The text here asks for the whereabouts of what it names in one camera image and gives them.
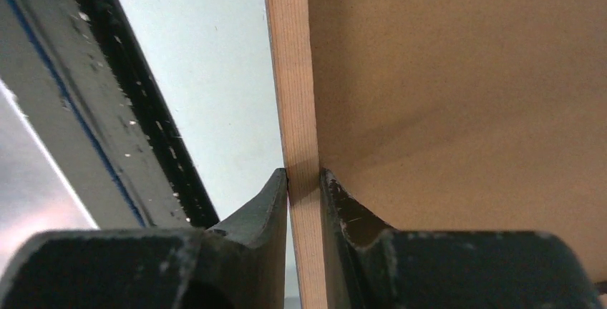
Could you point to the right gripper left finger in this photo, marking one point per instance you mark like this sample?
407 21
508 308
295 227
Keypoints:
237 263

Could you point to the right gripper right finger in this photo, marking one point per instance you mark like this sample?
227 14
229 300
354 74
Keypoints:
371 264

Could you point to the brown cardboard backing board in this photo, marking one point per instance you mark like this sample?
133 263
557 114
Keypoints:
468 114

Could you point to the wooden picture frame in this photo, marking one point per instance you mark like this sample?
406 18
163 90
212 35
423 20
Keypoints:
293 71

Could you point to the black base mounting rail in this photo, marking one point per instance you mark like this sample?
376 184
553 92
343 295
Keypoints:
132 72

